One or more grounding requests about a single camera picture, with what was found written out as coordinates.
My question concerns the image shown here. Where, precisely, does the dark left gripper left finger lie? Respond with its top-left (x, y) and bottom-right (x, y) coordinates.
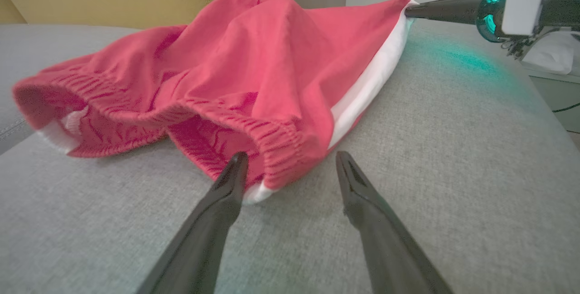
top-left (136, 151), bottom-right (249, 294)

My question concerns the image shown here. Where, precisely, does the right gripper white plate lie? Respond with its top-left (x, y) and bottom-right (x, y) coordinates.
top-left (405, 0), bottom-right (556, 43)

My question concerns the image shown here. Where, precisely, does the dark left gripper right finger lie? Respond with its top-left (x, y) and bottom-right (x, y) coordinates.
top-left (335, 151), bottom-right (454, 294)

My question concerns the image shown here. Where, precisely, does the red shorts white side stripe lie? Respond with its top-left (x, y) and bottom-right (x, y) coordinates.
top-left (13, 0), bottom-right (420, 205)

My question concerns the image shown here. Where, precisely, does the white crumpled bag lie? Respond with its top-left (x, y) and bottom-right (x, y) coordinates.
top-left (521, 30), bottom-right (580, 76)

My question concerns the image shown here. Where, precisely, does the thin black floor cable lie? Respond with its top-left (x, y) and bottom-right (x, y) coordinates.
top-left (552, 101), bottom-right (580, 114)

